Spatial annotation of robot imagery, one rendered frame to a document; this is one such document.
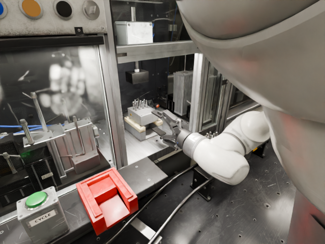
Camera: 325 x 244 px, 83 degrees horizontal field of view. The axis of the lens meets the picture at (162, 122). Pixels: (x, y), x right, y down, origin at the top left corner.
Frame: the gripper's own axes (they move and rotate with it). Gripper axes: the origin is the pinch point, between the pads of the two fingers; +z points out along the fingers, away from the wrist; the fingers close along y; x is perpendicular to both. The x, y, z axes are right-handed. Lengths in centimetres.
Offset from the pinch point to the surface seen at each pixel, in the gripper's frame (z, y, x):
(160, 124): 3.9, -4.1, -4.4
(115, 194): -17.6, -8.9, 29.2
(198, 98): -6.4, 8.8, -18.0
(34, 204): -19, 3, 48
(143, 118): 5.1, 1.1, 3.9
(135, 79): 11.1, 17.5, 3.5
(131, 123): 11.1, -3.2, 7.1
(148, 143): 0.7, -9.7, 5.0
